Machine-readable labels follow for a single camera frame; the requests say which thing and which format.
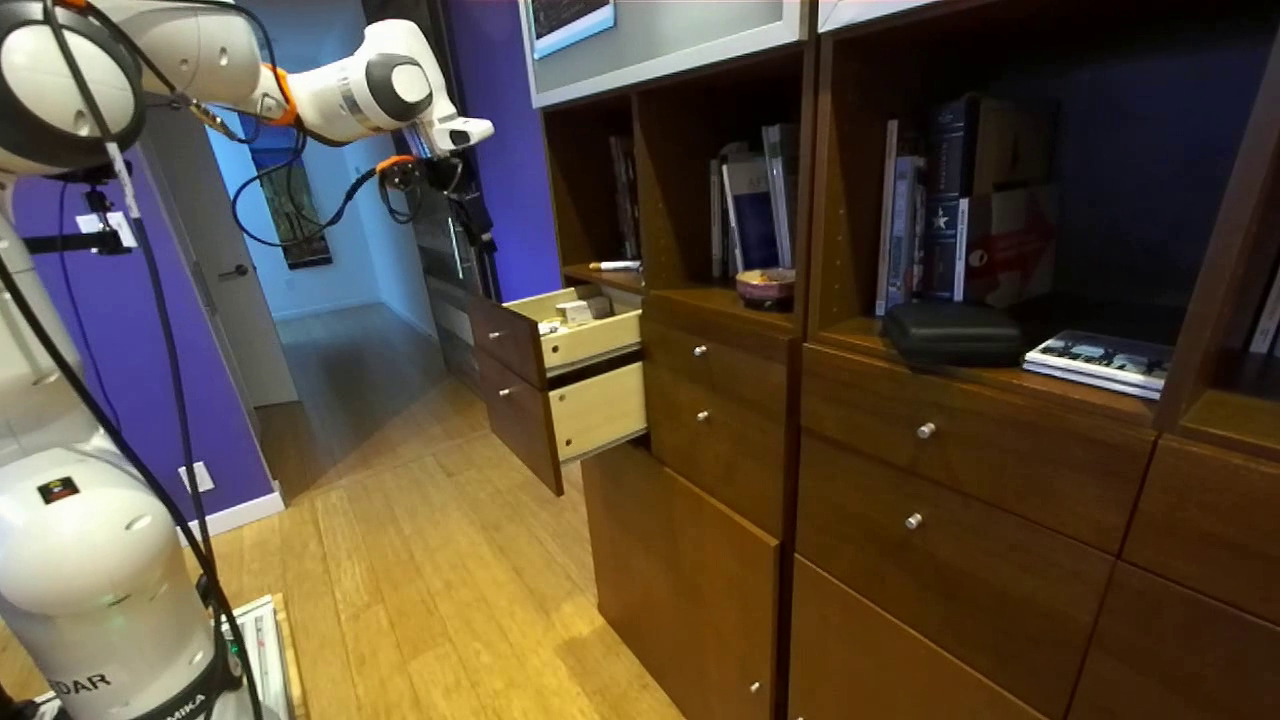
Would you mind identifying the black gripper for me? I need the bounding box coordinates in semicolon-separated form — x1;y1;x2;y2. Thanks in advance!
426;147;509;298

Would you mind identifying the brown wooden drawer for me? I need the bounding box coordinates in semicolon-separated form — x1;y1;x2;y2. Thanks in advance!
469;279;647;392
643;359;798;544
1124;429;1280;623
640;303;802;429
798;340;1162;553
794;432;1115;645

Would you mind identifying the white box at robot base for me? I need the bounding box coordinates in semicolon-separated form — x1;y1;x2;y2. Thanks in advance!
229;594;303;720

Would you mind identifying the brown drawer with tools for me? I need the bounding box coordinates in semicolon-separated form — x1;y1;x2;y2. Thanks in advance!
473;347;652;501

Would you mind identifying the small white box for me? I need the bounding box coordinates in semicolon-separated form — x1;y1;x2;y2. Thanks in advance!
548;298;601;331

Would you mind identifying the short dark book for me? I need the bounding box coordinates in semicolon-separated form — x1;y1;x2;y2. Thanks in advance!
709;147;784;286

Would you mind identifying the frosted glass cabinet door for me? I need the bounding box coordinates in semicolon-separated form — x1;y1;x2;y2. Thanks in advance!
516;0;811;114
811;0;945;35

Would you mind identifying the tall grey book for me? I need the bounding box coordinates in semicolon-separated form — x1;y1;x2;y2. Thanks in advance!
758;121;802;274

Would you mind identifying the brown wooden shelving cabinet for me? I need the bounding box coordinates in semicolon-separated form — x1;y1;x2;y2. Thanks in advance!
516;0;1280;720

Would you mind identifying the brown wooden cabinet door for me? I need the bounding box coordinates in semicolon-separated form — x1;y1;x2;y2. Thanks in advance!
581;441;794;720
789;555;1071;720
1065;555;1280;720

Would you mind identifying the thin white book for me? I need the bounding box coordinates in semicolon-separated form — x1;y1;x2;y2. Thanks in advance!
873;116;908;322

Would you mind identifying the tall black book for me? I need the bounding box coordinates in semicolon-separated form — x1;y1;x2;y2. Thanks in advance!
923;91;980;308

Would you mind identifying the black case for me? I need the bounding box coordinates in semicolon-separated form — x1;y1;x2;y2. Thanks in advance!
879;298;1031;371

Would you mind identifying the flat white patterned box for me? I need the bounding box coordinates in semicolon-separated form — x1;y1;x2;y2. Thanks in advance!
1019;326;1182;404

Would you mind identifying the white leaning book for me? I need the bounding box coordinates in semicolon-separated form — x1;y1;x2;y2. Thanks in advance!
1245;259;1280;359

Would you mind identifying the dark wall picture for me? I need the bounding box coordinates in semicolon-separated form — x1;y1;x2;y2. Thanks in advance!
257;146;336;274

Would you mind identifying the black cable with orange wrap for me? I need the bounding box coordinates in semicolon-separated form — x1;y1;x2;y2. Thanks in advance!
0;0;422;720

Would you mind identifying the white wall outlet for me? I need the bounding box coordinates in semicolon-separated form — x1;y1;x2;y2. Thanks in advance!
175;456;221;501

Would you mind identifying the black camera stand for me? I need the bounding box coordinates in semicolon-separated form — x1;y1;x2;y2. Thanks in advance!
10;165;146;263

